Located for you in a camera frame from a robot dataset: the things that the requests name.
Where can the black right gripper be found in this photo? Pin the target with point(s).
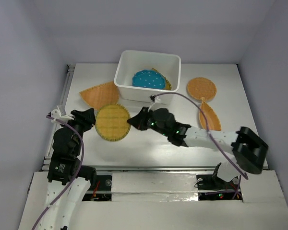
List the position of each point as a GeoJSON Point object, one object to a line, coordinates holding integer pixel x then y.
{"type": "Point", "coordinates": [139, 120]}

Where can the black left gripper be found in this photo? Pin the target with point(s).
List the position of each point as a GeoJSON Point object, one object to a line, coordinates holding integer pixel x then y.
{"type": "Point", "coordinates": [86, 117]}

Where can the round green-trimmed bamboo plate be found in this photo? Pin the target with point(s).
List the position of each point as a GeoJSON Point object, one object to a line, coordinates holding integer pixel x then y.
{"type": "Point", "coordinates": [111, 122]}

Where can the orange teardrop woven tray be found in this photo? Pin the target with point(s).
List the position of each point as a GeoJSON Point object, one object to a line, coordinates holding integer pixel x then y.
{"type": "Point", "coordinates": [100, 95]}

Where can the blue polka dot plate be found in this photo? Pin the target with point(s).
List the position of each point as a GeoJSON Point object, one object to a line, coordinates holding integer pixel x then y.
{"type": "Point", "coordinates": [149, 78]}

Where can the green-trimmed square bamboo tray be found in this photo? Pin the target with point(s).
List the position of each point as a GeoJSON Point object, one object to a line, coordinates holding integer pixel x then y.
{"type": "Point", "coordinates": [168, 86]}

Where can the orange leaf-shaped woven tray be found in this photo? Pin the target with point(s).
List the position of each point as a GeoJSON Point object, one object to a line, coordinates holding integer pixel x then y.
{"type": "Point", "coordinates": [207, 114]}

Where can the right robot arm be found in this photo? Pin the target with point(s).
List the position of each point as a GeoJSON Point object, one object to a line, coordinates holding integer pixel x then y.
{"type": "Point", "coordinates": [244, 151]}

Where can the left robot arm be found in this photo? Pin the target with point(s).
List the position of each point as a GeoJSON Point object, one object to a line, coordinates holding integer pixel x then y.
{"type": "Point", "coordinates": [68, 179]}

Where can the white plastic bin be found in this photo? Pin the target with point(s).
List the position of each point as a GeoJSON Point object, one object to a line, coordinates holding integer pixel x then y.
{"type": "Point", "coordinates": [134, 62]}

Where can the round orange woven plate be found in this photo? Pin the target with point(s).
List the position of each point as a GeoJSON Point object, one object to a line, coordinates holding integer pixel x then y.
{"type": "Point", "coordinates": [201, 88]}

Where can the aluminium left rail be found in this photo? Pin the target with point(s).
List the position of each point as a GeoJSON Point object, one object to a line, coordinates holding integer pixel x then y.
{"type": "Point", "coordinates": [55, 126]}

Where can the aluminium rail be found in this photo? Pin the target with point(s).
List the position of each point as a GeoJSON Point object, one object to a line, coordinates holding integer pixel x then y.
{"type": "Point", "coordinates": [142, 168]}
{"type": "Point", "coordinates": [55, 126]}

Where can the aluminium front rail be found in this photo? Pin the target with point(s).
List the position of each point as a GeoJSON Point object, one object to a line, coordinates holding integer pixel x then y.
{"type": "Point", "coordinates": [142, 168]}

